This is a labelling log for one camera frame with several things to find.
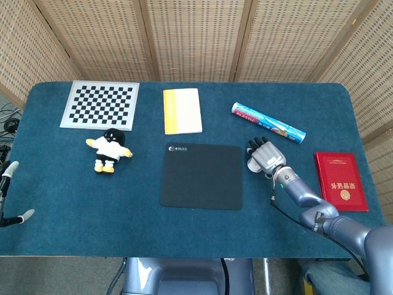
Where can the red certificate book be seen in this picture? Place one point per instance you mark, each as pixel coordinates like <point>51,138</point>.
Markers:
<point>340,181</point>

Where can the blue plastic food wrap roll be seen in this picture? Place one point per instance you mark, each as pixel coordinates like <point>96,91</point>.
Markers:
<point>267,123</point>

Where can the blue table cloth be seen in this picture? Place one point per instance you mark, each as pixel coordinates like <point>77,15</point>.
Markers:
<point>92,221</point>

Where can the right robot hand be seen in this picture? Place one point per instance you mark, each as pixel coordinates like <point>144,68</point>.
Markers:
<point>270,155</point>

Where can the black white checkerboard plate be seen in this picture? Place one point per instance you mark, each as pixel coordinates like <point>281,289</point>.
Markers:
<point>101,106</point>

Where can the black plush doll white shirt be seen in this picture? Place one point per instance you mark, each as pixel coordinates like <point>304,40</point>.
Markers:
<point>109,149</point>

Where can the grey robot torso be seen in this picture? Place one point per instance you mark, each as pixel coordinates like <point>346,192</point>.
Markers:
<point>184,276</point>

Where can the white computer mouse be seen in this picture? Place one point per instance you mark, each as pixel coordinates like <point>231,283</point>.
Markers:
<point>254,165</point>

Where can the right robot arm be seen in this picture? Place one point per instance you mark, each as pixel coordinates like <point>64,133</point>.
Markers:
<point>310,193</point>

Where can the black mouse pad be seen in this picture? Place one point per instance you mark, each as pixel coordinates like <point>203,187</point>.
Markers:
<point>202,176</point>

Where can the yellow and white booklet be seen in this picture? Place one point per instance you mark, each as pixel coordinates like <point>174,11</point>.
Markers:
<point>182,112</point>

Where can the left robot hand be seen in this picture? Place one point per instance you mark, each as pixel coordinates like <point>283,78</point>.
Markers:
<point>12,168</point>

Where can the woven wooden folding screen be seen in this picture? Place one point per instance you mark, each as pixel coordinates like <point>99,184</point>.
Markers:
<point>196,37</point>

